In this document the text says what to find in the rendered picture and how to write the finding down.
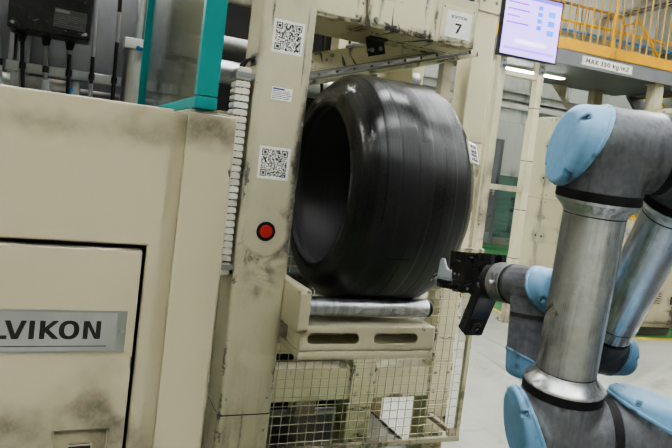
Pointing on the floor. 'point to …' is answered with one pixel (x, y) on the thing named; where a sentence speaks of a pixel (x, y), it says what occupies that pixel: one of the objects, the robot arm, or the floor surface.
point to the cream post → (262, 203)
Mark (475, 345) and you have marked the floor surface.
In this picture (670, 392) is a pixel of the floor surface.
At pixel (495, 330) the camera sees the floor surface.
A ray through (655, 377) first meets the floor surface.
